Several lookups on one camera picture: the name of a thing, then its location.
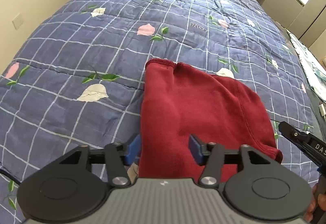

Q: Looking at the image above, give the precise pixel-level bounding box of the wall outlet plate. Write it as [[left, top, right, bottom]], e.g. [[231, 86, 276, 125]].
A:
[[12, 13, 24, 30]]

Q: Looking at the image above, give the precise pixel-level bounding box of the black cable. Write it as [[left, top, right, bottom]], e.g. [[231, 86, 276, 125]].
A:
[[0, 169, 22, 185]]

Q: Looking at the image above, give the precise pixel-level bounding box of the blue floral checked quilt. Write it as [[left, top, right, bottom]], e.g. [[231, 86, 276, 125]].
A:
[[1, 0, 319, 223]]

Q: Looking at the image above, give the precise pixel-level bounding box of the white charger block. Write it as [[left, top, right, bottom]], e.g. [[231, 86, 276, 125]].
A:
[[318, 104, 326, 120]]

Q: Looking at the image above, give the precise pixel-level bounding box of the person right hand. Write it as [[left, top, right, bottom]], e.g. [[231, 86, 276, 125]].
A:
[[303, 197, 316, 222]]

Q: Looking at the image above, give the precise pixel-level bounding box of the light blue folded cloth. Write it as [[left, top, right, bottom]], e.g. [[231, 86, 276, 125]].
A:
[[287, 31, 326, 102]]

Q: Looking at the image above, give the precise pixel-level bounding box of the grey quilted bedspread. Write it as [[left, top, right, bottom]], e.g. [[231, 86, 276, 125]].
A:
[[273, 21, 325, 141]]

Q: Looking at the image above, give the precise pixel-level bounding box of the red knit sweater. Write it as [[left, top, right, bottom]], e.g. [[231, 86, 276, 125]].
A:
[[139, 58, 283, 179]]

